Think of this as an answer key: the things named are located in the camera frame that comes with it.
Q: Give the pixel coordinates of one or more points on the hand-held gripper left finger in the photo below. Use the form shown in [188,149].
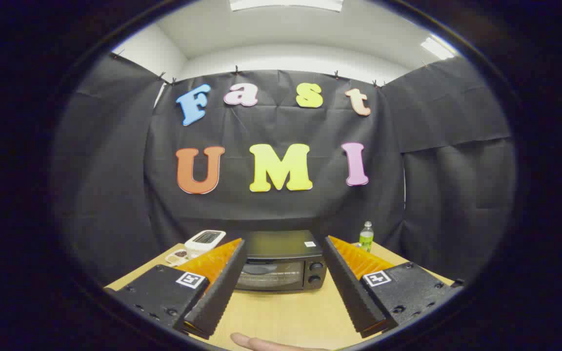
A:
[222,287]

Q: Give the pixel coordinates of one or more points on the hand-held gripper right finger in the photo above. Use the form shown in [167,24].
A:
[347,287]

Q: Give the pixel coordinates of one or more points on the black toaster oven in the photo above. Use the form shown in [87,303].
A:
[283,263]

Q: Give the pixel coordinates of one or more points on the green label drink bottle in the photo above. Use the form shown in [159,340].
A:
[366,239]

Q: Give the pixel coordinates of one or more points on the narrow ceiling light panel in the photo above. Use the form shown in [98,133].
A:
[437,48]

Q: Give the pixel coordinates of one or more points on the wide ceiling light panel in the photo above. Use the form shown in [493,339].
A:
[286,4]

